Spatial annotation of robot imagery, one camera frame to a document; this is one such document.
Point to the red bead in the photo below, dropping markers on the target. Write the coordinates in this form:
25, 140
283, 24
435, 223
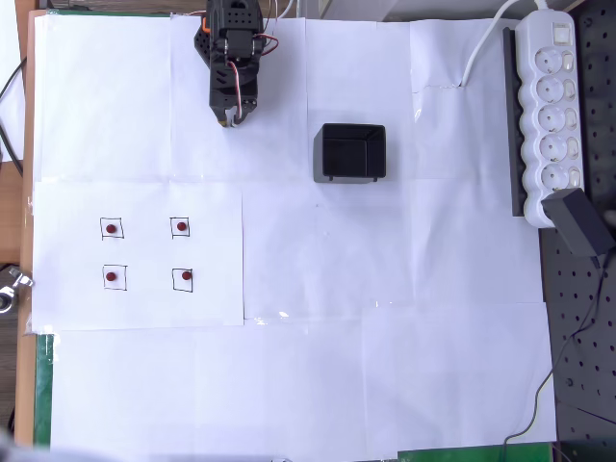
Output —
187, 275
181, 226
111, 276
111, 228

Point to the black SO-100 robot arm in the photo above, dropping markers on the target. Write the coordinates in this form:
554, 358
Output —
236, 29

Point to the black square bin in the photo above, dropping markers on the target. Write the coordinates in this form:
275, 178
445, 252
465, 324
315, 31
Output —
346, 154

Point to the white paper with drawn squares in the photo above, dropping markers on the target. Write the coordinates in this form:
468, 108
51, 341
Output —
212, 250

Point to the metal clamp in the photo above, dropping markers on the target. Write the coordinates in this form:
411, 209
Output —
9, 291

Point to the white power strip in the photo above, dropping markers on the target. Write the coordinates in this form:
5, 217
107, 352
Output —
548, 120

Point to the green cutting mat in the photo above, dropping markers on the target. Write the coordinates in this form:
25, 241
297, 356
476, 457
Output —
42, 385

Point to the black power adapter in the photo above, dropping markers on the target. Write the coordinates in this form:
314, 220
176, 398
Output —
575, 221

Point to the black pegboard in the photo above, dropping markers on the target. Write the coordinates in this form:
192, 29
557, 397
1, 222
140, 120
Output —
597, 361

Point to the black rail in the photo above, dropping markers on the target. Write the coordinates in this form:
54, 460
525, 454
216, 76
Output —
514, 144

